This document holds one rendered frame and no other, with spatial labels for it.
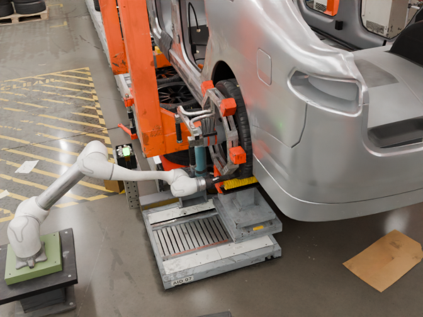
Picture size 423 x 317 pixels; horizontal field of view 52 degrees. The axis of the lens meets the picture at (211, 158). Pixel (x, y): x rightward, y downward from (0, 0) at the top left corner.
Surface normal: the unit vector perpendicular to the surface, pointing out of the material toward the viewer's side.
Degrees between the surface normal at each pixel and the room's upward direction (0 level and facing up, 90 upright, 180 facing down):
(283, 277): 0
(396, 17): 90
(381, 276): 2
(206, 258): 0
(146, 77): 90
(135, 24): 90
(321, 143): 89
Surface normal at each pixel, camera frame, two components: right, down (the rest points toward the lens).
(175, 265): -0.06, -0.85
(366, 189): 0.15, 0.73
